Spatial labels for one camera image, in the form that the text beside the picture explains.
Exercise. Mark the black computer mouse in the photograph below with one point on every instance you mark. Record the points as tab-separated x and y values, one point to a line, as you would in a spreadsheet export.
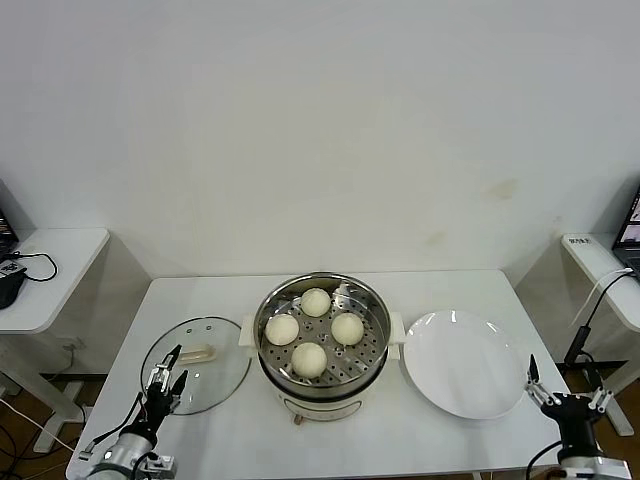
10	290

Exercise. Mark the white side table with label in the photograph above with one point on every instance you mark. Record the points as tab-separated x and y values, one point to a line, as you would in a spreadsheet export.
595	265

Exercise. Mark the black laptop with dark screen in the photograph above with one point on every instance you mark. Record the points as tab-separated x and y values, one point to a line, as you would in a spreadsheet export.
631	235

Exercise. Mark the white steamed baozi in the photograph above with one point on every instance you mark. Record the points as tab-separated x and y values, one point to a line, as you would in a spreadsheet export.
308	360
347	329
282	329
315	301

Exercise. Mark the white wall socket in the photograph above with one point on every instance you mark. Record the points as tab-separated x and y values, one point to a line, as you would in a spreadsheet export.
74	345

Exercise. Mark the perforated stainless steamer basket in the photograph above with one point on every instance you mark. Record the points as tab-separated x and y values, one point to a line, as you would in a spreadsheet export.
370	350

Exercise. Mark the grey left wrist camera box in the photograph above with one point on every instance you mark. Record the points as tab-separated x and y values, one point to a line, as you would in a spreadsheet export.
161	463

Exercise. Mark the round glass pot lid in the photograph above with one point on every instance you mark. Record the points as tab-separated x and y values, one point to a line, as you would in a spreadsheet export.
215	365

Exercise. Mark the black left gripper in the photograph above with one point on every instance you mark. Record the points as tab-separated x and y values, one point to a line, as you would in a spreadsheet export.
161	402

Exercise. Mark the black laptop with pink screen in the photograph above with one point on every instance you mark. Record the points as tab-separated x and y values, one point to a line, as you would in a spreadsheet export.
4	230

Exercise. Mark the round white plate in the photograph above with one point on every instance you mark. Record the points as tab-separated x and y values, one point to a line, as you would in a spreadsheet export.
465	365

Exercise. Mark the small printed table label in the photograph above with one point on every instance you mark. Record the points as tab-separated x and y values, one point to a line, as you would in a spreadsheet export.
580	241

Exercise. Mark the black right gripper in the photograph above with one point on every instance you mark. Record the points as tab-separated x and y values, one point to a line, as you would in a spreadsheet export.
575	417

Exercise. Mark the white QR code tag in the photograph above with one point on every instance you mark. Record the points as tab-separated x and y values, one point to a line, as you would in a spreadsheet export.
9	267

